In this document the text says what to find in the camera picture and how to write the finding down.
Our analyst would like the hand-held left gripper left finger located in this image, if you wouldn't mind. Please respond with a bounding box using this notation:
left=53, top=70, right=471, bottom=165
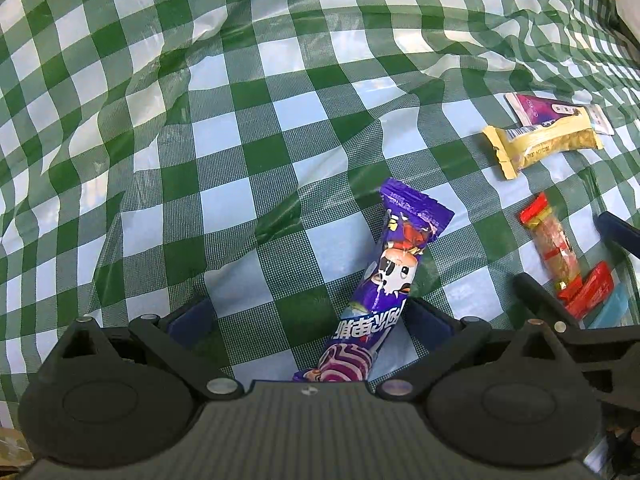
left=44, top=297, right=256, bottom=403

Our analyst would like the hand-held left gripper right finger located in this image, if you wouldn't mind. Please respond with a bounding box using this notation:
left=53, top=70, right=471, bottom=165
left=372, top=297, right=577, bottom=403

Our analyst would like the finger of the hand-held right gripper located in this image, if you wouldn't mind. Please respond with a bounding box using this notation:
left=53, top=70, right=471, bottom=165
left=513, top=272, right=584, bottom=342
left=597, top=211, right=640, bottom=262

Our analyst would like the red and white snack packet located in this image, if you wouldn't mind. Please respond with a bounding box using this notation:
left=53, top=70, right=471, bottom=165
left=556, top=261, right=615, bottom=321

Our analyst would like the light blue snack packet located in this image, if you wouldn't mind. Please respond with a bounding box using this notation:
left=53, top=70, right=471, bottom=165
left=582, top=284, right=632, bottom=331

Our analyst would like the clear red-ended snack packet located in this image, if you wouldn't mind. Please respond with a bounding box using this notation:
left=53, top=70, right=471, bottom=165
left=519, top=191, right=583, bottom=292

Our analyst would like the purple cow print snack packet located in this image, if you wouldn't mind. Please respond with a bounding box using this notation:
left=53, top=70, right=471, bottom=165
left=292, top=177, right=456, bottom=385

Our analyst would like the yellow snack packet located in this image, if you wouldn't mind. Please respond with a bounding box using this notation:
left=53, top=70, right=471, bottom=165
left=481, top=115, right=605, bottom=182

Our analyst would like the green checkered cloth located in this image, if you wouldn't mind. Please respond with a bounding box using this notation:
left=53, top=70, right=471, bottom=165
left=0, top=0, right=640, bottom=403

